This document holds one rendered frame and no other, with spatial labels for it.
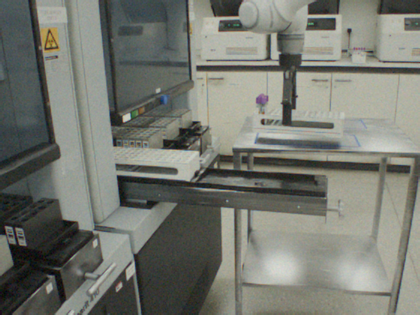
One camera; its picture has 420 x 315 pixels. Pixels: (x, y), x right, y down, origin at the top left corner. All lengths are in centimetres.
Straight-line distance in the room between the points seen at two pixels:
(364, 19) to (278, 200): 305
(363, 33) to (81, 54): 322
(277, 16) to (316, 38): 214
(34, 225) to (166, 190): 39
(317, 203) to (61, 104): 62
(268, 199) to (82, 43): 57
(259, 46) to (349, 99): 84
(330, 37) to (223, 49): 86
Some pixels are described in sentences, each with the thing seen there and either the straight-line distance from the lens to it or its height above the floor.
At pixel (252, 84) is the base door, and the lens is 333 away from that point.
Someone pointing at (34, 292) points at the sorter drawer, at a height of 80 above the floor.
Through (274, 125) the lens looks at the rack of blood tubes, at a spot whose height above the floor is 88.
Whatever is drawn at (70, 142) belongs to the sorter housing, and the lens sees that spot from 89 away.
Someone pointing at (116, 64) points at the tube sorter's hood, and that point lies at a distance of 104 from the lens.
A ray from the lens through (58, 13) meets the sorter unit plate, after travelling 87.
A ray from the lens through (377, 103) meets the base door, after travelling 333.
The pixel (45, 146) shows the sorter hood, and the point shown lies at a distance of 80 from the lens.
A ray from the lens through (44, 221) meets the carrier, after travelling 82.
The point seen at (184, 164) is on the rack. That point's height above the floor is 86.
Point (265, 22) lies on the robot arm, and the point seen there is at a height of 121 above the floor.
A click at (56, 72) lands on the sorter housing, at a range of 86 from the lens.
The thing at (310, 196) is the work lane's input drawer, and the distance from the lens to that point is 97.
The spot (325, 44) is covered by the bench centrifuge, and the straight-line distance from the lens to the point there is 326.
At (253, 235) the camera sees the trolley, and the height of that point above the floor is 28.
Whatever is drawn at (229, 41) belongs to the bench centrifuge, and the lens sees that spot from 334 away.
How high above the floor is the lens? 121
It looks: 19 degrees down
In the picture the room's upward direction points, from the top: 2 degrees counter-clockwise
